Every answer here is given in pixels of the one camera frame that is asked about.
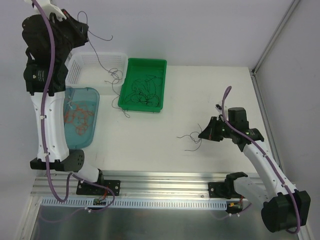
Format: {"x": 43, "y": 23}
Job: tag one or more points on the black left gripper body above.
{"x": 75, "y": 30}

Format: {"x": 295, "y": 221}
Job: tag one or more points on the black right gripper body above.
{"x": 215, "y": 129}

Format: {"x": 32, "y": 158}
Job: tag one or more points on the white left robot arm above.
{"x": 49, "y": 43}

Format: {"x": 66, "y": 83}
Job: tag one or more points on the teal transparent plastic bin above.
{"x": 80, "y": 111}

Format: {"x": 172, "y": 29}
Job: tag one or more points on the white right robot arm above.
{"x": 282, "y": 206}

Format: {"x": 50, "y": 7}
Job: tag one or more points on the white perforated plastic basket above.
{"x": 97, "y": 69}

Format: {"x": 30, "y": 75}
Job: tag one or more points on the green plastic tray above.
{"x": 144, "y": 85}

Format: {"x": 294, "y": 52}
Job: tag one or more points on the white slotted cable duct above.
{"x": 217, "y": 205}

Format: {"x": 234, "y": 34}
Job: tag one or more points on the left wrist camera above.
{"x": 48, "y": 6}

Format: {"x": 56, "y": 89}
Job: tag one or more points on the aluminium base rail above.
{"x": 141, "y": 185}

